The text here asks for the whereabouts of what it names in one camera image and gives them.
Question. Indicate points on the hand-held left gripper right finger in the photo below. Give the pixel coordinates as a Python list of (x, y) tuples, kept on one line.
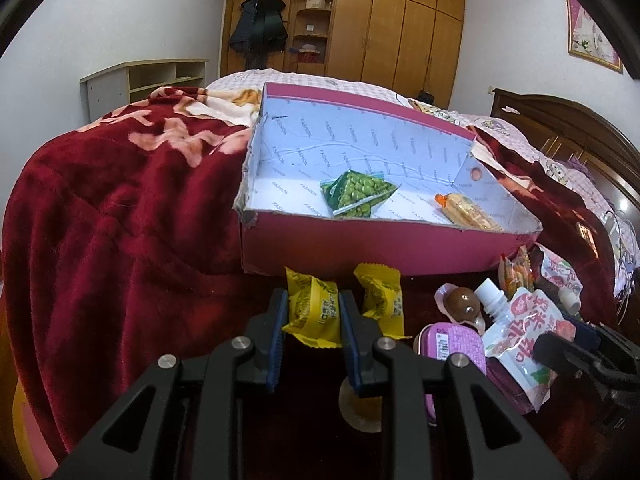
[(351, 342)]

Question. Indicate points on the red floral blanket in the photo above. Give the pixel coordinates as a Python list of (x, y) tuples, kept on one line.
[(125, 210)]

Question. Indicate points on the dark wooden headboard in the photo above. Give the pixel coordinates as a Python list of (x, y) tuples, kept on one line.
[(560, 120)]

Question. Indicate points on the small black bag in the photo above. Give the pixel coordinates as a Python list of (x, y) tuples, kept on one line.
[(425, 97)]

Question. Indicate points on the pink cardboard box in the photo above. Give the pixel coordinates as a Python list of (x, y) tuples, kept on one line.
[(375, 247)]

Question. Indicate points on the yellow snack packet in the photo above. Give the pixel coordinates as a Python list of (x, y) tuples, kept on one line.
[(385, 300), (310, 310)]

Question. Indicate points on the black hanging jackets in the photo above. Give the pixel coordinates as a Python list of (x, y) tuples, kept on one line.
[(257, 25)]

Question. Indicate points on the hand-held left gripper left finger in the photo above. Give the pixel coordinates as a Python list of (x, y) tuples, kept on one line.
[(277, 332)]

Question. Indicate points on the red folded cloth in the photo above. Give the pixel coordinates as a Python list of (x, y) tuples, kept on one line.
[(307, 56)]

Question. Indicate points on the white pink drink pouch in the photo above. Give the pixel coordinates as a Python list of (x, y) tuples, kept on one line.
[(520, 332), (560, 270)]

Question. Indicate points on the green pea snack packet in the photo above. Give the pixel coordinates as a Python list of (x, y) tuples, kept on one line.
[(357, 190)]

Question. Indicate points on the orange patterned snack packet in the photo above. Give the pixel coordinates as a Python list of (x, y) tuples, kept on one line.
[(515, 272)]

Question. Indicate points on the round white tin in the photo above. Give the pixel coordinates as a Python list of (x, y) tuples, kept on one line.
[(316, 2)]

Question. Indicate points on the beige open bookshelf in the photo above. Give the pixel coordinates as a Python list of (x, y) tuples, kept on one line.
[(110, 85)]

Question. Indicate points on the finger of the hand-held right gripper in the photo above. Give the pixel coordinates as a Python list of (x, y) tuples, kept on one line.
[(560, 355), (580, 331)]

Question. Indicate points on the chocolate ball capsule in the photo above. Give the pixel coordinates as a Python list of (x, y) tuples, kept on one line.
[(462, 302)]

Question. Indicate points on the wooden wardrobe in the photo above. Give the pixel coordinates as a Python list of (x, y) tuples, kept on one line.
[(390, 35)]

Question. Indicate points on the framed wall picture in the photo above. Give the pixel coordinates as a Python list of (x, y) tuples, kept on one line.
[(592, 35)]

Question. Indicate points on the orange cracker packet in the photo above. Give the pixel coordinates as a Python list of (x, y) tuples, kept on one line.
[(470, 212)]

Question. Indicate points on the purple snack tin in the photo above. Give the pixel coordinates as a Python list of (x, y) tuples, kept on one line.
[(455, 342)]

